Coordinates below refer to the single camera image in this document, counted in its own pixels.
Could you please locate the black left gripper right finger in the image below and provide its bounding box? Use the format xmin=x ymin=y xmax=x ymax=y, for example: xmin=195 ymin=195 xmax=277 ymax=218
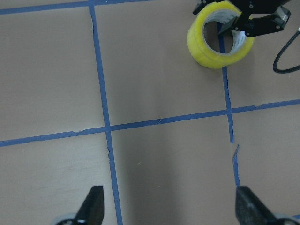
xmin=235 ymin=186 xmax=277 ymax=225

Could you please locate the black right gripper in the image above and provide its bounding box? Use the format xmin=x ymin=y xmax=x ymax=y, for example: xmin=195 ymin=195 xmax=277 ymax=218
xmin=192 ymin=0 xmax=291 ymax=38

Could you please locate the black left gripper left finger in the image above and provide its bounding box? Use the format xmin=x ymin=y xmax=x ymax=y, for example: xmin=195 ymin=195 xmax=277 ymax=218
xmin=75 ymin=186 xmax=104 ymax=225

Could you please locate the yellow tape roll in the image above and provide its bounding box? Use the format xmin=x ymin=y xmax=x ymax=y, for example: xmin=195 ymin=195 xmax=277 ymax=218
xmin=187 ymin=0 xmax=255 ymax=69

